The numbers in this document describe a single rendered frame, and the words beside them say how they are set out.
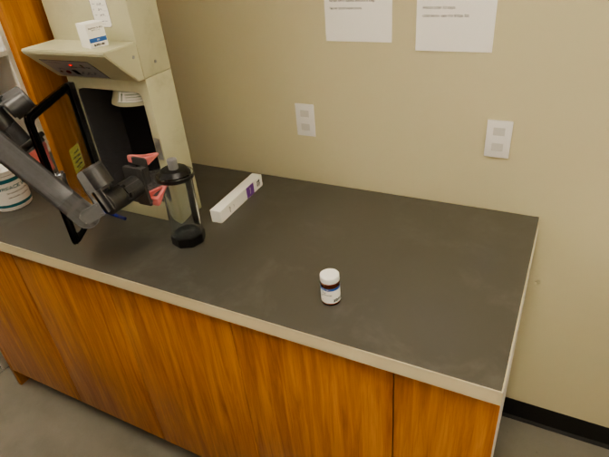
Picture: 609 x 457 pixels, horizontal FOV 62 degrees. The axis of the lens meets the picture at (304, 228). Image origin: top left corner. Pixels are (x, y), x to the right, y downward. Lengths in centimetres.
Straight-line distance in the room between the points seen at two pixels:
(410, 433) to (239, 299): 53
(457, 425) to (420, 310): 27
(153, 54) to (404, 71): 72
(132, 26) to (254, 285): 75
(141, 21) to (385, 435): 126
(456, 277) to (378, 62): 69
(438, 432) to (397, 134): 89
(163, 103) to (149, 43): 17
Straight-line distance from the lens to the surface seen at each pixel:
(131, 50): 148
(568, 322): 192
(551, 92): 154
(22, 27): 174
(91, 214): 130
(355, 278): 134
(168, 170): 148
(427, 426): 131
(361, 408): 135
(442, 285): 133
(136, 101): 162
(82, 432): 246
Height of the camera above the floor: 177
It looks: 32 degrees down
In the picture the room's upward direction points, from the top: 6 degrees counter-clockwise
